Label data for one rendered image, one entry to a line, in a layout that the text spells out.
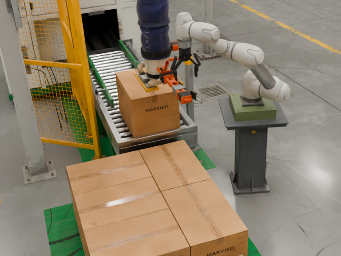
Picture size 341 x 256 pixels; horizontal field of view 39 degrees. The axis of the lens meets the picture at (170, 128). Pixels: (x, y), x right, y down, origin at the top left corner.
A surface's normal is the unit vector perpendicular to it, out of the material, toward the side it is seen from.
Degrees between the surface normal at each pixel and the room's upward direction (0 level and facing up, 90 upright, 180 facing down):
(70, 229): 0
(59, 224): 0
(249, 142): 90
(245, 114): 90
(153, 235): 0
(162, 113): 90
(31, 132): 90
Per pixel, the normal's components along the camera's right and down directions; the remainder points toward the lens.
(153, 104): 0.31, 0.46
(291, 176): -0.05, -0.87
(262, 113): 0.04, 0.50
